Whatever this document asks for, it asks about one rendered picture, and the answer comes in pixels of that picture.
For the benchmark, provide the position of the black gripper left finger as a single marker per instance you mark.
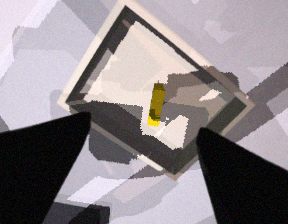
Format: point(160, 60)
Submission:
point(34, 163)

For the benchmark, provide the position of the shallow beige square tray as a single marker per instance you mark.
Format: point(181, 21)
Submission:
point(115, 79)

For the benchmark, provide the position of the yellow fuse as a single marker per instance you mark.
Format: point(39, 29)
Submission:
point(156, 103)

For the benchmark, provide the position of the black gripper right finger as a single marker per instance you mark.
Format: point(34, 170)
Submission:
point(243, 187)

